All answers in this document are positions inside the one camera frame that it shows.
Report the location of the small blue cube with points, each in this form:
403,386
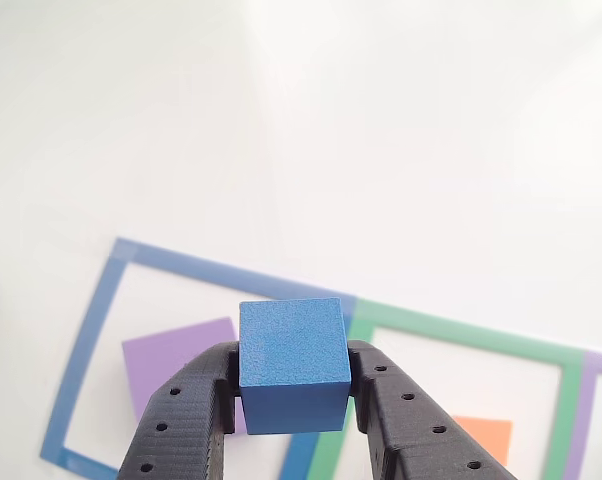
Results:
291,350

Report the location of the green tape square frame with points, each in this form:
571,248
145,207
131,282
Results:
456,335

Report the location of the purple square block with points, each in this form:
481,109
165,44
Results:
156,360

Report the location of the purple tape square frame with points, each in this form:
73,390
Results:
586,400

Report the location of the orange square block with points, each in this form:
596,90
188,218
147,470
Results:
486,440

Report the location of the blue tape square frame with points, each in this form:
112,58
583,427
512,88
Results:
181,260

